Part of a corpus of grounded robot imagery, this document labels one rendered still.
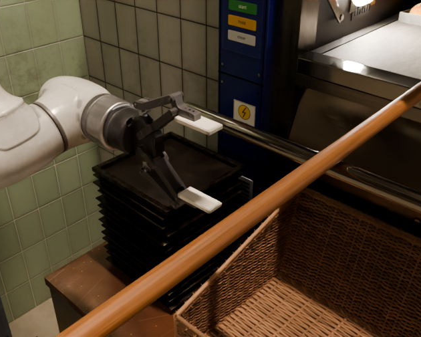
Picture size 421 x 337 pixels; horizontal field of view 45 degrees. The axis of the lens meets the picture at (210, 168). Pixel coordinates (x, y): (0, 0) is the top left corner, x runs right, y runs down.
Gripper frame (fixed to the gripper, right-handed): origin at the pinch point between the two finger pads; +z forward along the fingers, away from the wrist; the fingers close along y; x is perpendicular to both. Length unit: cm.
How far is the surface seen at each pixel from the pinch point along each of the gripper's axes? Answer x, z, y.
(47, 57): -39, -110, 18
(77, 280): -5, -55, 61
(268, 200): 2.2, 12.4, -1.1
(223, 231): 11.2, 12.2, -1.2
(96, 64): -55, -104, 23
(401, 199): -15.9, 23.3, 3.1
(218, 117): -17.0, -13.2, 1.9
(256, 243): -33, -14, 43
